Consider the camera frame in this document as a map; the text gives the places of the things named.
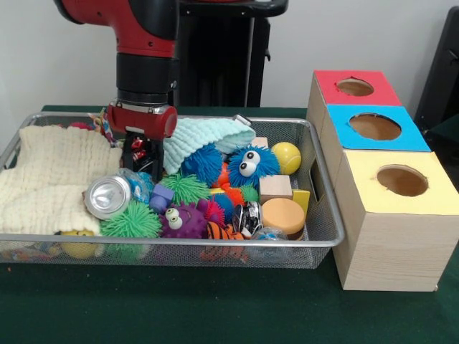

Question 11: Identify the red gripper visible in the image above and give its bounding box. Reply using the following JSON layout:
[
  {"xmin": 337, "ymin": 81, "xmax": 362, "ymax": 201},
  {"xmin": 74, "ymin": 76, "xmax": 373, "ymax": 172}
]
[{"xmin": 106, "ymin": 102, "xmax": 178, "ymax": 180}]

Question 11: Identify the red black packet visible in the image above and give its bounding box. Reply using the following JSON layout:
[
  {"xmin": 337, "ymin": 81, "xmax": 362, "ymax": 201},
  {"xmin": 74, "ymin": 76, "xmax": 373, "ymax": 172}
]
[{"xmin": 132, "ymin": 138, "xmax": 153, "ymax": 167}]

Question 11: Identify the clear mesh bin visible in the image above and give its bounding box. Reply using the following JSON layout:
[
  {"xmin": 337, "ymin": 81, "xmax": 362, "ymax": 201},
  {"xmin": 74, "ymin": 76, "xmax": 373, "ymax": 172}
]
[{"xmin": 0, "ymin": 111, "xmax": 345, "ymax": 269}]

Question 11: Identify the wooden box with three holes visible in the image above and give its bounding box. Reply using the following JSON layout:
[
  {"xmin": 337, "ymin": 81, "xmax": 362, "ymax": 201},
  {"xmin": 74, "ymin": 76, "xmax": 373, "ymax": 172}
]
[{"xmin": 306, "ymin": 70, "xmax": 459, "ymax": 292}]

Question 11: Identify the silver can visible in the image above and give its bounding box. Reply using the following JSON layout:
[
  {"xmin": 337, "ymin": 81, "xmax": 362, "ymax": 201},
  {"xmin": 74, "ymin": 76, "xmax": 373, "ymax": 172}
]
[{"xmin": 84, "ymin": 174, "xmax": 132, "ymax": 219}]

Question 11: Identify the small green spiky ball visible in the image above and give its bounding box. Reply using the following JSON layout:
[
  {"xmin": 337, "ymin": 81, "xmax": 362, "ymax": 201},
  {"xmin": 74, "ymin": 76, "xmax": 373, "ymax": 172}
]
[{"xmin": 161, "ymin": 173, "xmax": 212, "ymax": 205}]

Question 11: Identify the large green spiky ball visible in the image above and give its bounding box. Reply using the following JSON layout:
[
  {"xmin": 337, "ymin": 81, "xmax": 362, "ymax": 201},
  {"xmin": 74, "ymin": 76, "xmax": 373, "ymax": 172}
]
[{"xmin": 99, "ymin": 201, "xmax": 163, "ymax": 241}]

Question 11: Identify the mint green knit cloth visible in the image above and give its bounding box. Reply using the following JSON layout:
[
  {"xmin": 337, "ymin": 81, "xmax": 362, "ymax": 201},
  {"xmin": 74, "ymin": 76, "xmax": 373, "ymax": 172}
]
[{"xmin": 162, "ymin": 118, "xmax": 257, "ymax": 175}]

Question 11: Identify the purple spiky ball with eyes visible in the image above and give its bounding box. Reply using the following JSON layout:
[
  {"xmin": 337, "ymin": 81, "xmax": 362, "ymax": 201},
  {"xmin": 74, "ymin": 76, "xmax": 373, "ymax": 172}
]
[{"xmin": 159, "ymin": 203, "xmax": 210, "ymax": 239}]

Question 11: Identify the cream waffle cloth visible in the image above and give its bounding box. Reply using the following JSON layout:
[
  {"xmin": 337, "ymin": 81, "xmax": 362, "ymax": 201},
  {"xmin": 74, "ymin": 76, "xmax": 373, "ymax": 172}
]
[{"xmin": 0, "ymin": 125, "xmax": 123, "ymax": 236}]

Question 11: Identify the orange tiger striped toy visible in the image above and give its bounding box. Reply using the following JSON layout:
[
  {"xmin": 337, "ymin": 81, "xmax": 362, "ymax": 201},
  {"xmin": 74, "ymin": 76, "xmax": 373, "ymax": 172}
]
[{"xmin": 207, "ymin": 221, "xmax": 246, "ymax": 242}]

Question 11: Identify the blue fuzzy ball with eyes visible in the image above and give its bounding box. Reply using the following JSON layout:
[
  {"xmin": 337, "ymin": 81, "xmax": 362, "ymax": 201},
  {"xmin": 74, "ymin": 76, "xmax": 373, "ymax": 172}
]
[{"xmin": 227, "ymin": 145, "xmax": 280, "ymax": 188}]

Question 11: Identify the wooden cube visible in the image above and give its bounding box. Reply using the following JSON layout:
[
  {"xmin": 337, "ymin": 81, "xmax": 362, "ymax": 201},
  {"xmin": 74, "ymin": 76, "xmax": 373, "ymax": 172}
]
[{"xmin": 259, "ymin": 175, "xmax": 293, "ymax": 204}]

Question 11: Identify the yellow ball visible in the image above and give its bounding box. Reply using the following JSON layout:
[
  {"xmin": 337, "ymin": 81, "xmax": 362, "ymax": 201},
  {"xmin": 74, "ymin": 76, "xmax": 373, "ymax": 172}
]
[{"xmin": 270, "ymin": 141, "xmax": 303, "ymax": 176}]

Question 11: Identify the round wooden disc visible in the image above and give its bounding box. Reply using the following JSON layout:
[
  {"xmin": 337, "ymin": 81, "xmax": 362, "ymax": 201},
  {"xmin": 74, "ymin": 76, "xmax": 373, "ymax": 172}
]
[{"xmin": 261, "ymin": 198, "xmax": 306, "ymax": 239}]

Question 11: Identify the yellow block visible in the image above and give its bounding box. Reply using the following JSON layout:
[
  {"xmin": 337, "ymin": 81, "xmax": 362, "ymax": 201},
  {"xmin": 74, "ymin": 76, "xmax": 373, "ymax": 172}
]
[{"xmin": 291, "ymin": 189, "xmax": 311, "ymax": 216}]

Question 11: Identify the black chair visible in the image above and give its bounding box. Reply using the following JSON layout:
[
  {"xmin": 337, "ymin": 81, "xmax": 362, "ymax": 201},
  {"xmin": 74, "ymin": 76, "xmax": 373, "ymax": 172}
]
[{"xmin": 416, "ymin": 7, "xmax": 459, "ymax": 133}]

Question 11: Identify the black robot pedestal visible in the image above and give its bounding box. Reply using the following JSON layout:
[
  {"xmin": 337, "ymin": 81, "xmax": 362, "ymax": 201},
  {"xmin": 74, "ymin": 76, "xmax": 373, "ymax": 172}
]
[{"xmin": 172, "ymin": 0, "xmax": 289, "ymax": 108}]

